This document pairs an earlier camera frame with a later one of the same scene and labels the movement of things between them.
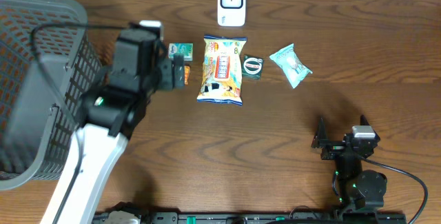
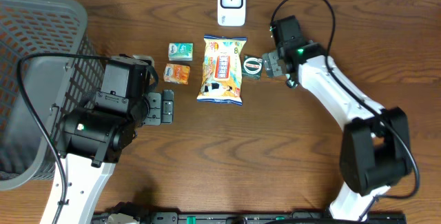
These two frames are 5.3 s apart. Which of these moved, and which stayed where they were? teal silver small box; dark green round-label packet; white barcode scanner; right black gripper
Moved: right black gripper
Stayed: white barcode scanner; dark green round-label packet; teal silver small box
